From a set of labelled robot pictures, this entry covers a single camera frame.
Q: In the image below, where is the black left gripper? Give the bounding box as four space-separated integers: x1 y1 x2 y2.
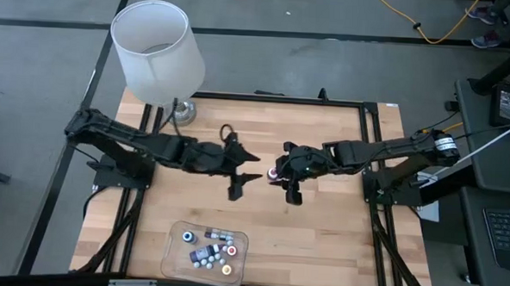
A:
183 130 265 203

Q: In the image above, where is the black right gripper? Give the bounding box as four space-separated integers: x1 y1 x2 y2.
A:
268 140 339 208

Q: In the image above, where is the purple food coloring bottle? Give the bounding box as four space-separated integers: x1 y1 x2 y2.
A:
189 242 222 264

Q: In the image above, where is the clear plastic container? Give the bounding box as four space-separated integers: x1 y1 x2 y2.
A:
159 219 252 286

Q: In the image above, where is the table lamp white shade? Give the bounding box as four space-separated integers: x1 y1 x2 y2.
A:
106 0 209 127

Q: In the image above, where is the white paper sheet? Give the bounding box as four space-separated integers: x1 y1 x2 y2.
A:
417 200 441 223

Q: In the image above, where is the dark grey side desk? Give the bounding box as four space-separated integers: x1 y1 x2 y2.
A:
445 76 510 286

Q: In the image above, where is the black laptop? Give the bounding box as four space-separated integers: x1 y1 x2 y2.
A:
480 207 510 274

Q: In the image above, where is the black power adapter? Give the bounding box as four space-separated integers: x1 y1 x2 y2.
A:
488 84 510 128

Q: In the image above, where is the black stand leg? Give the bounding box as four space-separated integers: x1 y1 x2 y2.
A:
468 47 510 97

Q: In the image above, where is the person's shoe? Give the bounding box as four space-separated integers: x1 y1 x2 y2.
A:
470 32 503 50
463 4 500 26

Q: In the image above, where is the black cable loop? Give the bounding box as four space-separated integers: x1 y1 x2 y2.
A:
218 122 237 144

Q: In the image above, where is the black aluminium table frame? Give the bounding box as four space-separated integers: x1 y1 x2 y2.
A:
70 85 441 286

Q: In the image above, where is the yellow plug with cable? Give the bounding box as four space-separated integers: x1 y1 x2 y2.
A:
417 119 464 139

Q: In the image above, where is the yellow extension cable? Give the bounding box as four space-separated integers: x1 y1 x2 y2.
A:
368 0 482 47

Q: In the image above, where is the white cable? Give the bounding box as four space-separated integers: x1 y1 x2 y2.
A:
425 111 510 185

